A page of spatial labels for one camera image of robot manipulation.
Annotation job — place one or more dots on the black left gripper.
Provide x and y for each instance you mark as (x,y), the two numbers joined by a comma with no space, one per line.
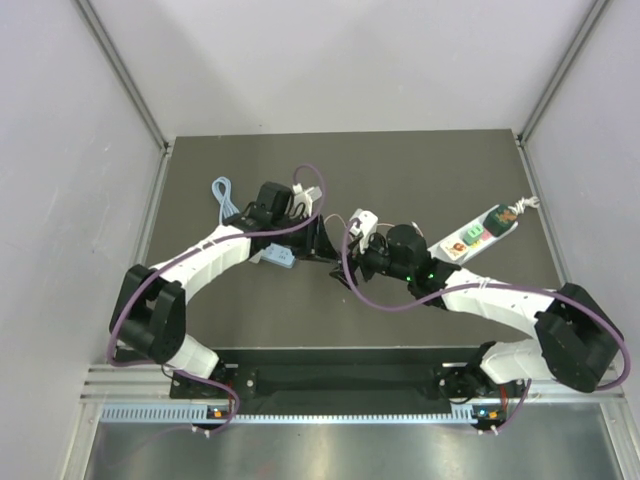
(315,240)

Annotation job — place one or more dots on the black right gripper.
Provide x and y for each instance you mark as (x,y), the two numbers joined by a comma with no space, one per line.
(362,259)

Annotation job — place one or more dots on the dark green cube socket adapter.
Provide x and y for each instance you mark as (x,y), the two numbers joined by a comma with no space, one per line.
(500,220)

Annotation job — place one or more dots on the white cube socket adapter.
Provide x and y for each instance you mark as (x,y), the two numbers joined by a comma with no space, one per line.
(454,249)

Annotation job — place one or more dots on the light green plug adapter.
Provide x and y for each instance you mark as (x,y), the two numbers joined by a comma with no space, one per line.
(473,234)

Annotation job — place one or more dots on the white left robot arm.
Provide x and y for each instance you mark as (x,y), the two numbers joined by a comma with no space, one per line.
(148,324)

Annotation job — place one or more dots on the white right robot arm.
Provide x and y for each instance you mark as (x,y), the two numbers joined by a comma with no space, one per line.
(568,337)

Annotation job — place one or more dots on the blue power strip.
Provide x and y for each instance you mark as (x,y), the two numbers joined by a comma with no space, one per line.
(275,254)

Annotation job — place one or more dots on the white multicolour power strip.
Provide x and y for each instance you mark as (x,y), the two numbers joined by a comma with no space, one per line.
(475,249)

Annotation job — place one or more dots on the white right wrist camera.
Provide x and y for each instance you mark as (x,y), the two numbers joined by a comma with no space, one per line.
(363,224)

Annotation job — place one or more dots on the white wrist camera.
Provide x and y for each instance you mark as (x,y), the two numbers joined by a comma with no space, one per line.
(304,199)
(363,224)

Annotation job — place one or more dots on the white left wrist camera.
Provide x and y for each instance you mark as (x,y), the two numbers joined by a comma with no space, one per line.
(304,199)

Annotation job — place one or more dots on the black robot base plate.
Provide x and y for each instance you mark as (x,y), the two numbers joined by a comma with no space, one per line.
(356,380)

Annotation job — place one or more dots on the white slotted cable duct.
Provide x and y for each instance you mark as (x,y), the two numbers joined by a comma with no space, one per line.
(122,413)

